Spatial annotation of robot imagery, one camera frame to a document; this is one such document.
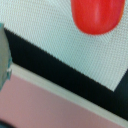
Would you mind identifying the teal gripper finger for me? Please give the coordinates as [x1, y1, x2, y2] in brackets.
[0, 23, 12, 90]

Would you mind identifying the beige woven placemat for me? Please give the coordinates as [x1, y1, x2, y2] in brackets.
[0, 0, 128, 90]

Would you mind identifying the red toy tomato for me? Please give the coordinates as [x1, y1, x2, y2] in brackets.
[71, 0, 126, 35]

